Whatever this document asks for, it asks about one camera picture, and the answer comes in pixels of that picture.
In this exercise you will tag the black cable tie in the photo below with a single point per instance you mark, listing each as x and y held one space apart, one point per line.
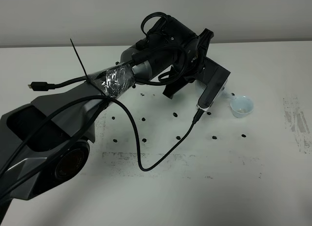
79 59

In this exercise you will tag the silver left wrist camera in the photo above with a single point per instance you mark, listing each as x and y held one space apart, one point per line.
213 76

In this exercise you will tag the light blue teacup far right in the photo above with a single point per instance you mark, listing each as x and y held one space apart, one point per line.
241 106

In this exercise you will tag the light blue porcelain teapot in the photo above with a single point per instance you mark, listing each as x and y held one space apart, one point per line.
224 93

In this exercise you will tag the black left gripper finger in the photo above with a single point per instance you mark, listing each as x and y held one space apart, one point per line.
174 87

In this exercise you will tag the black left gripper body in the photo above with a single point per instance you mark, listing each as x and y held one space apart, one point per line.
188 52

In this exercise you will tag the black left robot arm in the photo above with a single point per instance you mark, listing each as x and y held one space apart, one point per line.
46 142

